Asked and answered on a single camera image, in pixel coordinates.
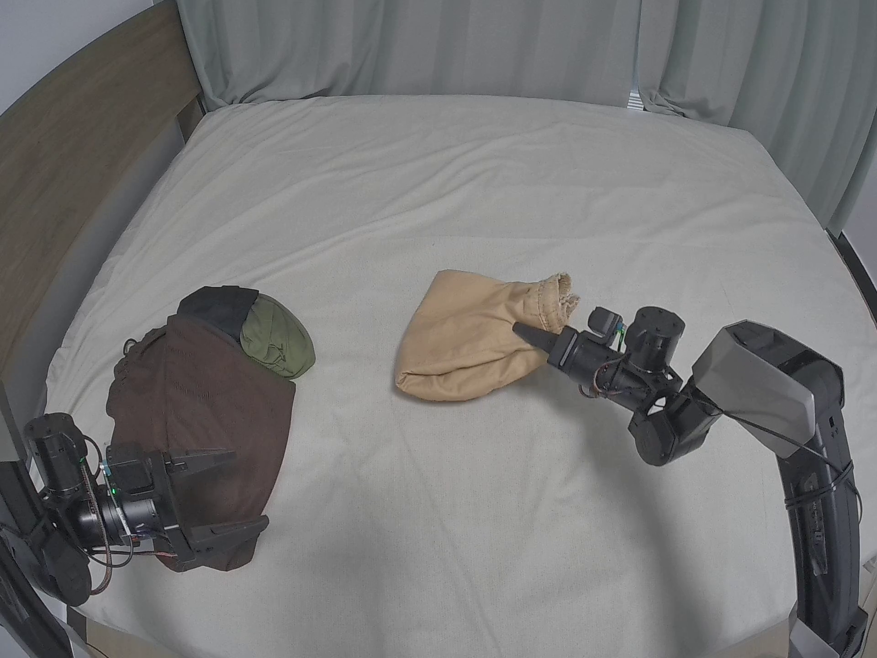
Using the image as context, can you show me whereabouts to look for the bed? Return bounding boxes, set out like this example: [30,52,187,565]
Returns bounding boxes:
[0,0,877,658]

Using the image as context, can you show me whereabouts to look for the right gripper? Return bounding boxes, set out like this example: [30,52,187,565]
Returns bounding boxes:
[547,328,623,397]

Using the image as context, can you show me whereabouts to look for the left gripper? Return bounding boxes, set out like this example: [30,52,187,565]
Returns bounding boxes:
[95,447,270,573]

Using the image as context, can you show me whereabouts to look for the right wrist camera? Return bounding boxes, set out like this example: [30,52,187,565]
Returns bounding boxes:
[586,306,629,349]

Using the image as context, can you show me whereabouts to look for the brown garment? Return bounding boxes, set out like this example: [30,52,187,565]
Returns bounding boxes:
[106,316,297,574]

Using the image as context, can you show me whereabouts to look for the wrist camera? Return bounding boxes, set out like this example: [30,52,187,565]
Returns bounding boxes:
[586,306,629,349]
[98,458,156,507]

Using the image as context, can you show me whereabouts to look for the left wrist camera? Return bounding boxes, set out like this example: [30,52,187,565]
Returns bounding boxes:
[98,458,156,507]

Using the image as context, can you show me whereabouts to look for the grey-green curtain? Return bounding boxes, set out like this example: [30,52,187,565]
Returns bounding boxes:
[634,0,877,233]
[168,0,644,112]

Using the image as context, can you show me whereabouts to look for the tan shorts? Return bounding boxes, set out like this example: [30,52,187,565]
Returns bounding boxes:
[393,269,583,404]

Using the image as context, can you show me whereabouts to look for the black cable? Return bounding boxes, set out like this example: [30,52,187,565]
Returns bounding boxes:
[84,531,139,599]

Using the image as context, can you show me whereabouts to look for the black garment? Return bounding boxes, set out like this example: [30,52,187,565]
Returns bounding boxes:
[177,287,261,356]

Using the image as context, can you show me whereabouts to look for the green garment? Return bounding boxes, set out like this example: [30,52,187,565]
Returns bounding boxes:
[240,297,317,383]

